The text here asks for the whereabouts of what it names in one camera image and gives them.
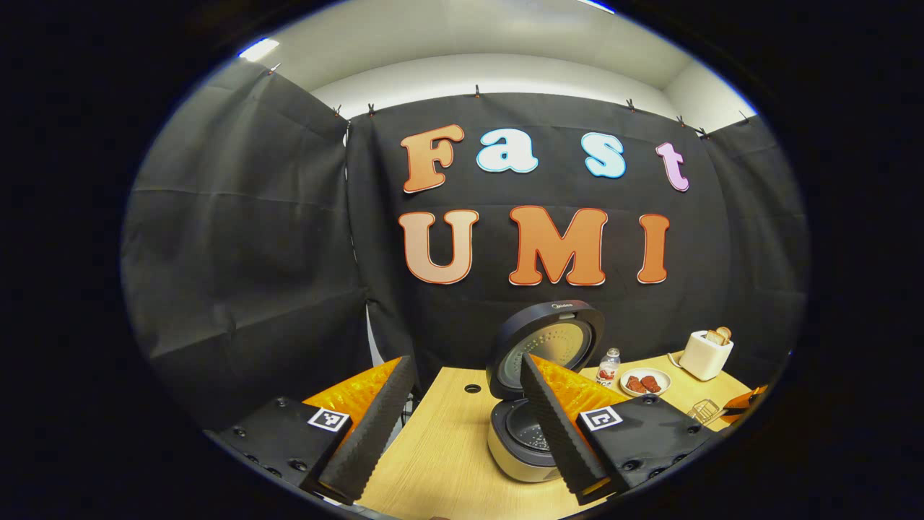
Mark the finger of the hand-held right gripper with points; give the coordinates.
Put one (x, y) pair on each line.
(743, 403)

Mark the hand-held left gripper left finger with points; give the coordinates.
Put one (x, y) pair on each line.
(375, 426)

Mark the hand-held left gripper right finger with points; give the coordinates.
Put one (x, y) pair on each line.
(556, 426)

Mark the black rice cooker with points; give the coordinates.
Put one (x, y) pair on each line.
(556, 336)

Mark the white toaster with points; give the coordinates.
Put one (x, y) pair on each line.
(702, 360)

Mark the toast slice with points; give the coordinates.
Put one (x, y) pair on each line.
(724, 334)
(713, 336)

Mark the clear plastic bottle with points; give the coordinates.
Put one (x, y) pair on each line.
(608, 368)

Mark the white round plate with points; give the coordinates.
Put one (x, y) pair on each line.
(663, 374)

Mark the red meat slice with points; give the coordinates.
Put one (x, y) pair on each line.
(652, 383)
(634, 384)

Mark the black backdrop cloth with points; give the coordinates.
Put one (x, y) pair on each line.
(245, 238)

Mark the row of black clips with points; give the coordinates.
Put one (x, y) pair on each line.
(476, 91)

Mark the ceiling light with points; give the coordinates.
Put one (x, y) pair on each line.
(598, 5)
(258, 49)

